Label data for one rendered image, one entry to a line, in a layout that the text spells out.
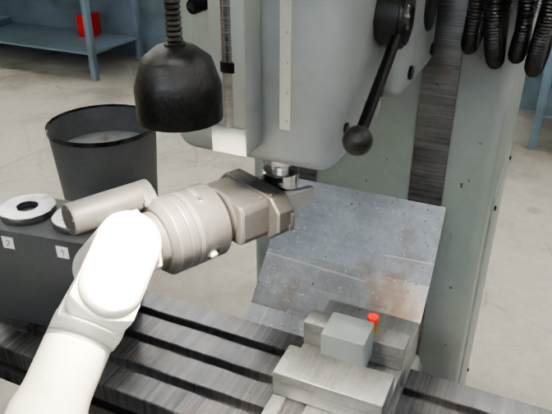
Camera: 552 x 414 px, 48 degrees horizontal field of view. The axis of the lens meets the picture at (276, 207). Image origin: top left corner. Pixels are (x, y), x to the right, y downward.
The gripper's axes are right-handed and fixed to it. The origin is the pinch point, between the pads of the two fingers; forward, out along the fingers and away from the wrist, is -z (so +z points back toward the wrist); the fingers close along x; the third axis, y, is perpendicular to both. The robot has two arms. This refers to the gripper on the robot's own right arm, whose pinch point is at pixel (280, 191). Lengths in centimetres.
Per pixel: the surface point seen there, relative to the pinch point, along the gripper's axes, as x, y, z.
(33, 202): 43.4, 13.4, 17.3
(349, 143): -15.6, -13.0, 5.0
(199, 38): 0.9, -20.8, 10.6
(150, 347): 20.0, 33.0, 10.4
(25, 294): 38, 27, 23
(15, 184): 287, 123, -48
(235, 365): 7.7, 33.0, 2.3
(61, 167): 186, 74, -40
